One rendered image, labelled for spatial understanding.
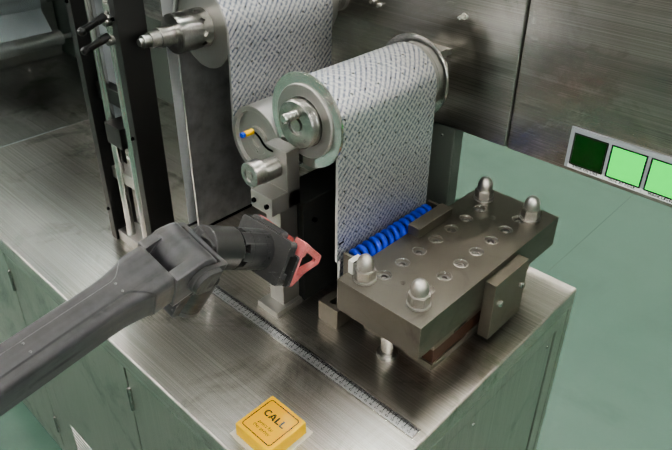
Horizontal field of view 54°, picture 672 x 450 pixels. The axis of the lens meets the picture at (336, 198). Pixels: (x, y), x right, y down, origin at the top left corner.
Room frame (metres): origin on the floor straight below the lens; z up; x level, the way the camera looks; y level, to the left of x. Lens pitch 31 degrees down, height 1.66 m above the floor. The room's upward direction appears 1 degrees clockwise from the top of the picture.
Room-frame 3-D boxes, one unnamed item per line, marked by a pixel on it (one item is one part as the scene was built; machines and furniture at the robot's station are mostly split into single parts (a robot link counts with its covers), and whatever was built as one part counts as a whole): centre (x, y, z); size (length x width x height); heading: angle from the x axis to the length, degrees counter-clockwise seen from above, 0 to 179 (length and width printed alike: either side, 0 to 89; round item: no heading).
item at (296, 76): (0.89, 0.04, 1.25); 0.15 x 0.01 x 0.15; 47
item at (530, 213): (0.98, -0.34, 1.05); 0.04 x 0.04 x 0.04
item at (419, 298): (0.74, -0.12, 1.05); 0.04 x 0.04 x 0.04
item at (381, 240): (0.93, -0.10, 1.03); 0.21 x 0.04 x 0.03; 137
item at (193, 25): (1.05, 0.24, 1.33); 0.06 x 0.06 x 0.06; 47
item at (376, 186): (0.94, -0.08, 1.11); 0.23 x 0.01 x 0.18; 137
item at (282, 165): (0.89, 0.10, 1.05); 0.06 x 0.05 x 0.31; 137
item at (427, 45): (1.08, -0.13, 1.25); 0.15 x 0.01 x 0.15; 47
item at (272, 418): (0.62, 0.09, 0.91); 0.07 x 0.07 x 0.02; 47
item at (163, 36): (1.01, 0.28, 1.33); 0.06 x 0.03 x 0.03; 137
